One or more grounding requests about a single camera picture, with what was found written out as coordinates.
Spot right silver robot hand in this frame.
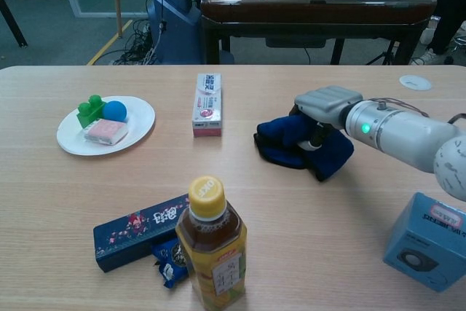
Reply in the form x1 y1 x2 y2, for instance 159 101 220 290
289 85 364 152

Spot blue cloth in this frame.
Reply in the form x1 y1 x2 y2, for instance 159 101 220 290
253 106 355 183

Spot black tripod stand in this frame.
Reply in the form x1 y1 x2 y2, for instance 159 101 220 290
366 39 400 66

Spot white round grommet cap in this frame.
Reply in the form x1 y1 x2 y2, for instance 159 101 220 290
399 74 433 91

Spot brown mahjong table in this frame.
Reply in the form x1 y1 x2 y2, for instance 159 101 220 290
200 0 438 66

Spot white sneaker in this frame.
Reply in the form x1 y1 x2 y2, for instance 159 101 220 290
418 48 452 66

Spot white toothpaste box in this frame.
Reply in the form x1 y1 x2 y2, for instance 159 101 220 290
191 72 223 138

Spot black trousers of bystander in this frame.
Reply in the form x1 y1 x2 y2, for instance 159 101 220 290
420 0 466 57

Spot light blue cardboard box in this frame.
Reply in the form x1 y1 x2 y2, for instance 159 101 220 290
382 192 466 293

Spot tea bottle yellow cap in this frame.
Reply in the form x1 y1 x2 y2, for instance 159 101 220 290
175 176 248 311

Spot white paper plate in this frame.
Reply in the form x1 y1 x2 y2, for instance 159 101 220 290
56 95 157 156

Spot blue ball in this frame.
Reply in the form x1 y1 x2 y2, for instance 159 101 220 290
102 100 128 124

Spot pink eraser block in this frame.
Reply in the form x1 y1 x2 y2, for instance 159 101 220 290
83 118 129 144

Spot blue snack packet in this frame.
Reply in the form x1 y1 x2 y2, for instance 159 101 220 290
151 237 190 290

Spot dark blue floral box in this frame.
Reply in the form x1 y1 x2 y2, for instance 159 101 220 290
92 193 192 273

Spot green toy brick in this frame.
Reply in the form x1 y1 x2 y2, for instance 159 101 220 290
76 94 107 130

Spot black table leg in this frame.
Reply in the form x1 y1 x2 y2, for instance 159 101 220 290
0 0 28 48

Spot thin arm cable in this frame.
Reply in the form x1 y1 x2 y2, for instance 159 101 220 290
367 98 466 125

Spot blue machine pedestal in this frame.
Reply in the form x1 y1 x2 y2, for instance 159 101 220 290
147 0 236 66

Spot black floor cable bundle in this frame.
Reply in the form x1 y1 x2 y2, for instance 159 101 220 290
119 17 161 66

